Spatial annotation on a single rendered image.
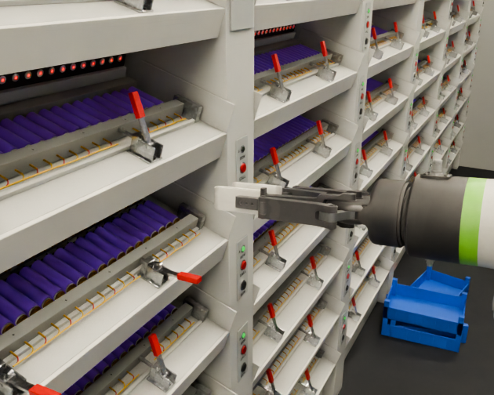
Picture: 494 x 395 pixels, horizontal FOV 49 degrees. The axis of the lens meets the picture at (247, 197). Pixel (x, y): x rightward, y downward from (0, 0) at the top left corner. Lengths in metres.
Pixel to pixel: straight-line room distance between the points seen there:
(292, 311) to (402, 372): 0.84
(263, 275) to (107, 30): 0.72
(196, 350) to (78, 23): 0.61
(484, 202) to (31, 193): 0.47
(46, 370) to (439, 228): 0.46
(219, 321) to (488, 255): 0.59
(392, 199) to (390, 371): 1.63
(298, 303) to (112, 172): 0.87
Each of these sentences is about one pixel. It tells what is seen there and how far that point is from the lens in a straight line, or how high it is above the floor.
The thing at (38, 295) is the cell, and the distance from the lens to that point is 0.76.
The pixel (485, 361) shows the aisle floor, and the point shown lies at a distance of 2.35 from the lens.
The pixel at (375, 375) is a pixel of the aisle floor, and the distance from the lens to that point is 2.16.
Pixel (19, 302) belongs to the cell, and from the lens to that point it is 0.75.
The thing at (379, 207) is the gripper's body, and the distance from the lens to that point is 0.60.
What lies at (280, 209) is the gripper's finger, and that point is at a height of 1.11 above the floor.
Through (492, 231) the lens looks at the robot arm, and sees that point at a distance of 0.58.
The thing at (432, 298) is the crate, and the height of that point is 0.10.
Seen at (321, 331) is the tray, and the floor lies 0.36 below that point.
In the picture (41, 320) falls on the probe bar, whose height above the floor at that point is 0.97.
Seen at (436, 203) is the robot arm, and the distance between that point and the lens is 0.58.
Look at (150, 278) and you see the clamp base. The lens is 0.82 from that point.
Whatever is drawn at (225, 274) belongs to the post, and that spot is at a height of 0.86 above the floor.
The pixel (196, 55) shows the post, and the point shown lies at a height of 1.24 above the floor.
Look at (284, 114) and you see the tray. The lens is 1.10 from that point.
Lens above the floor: 1.35
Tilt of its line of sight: 22 degrees down
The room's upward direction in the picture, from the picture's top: straight up
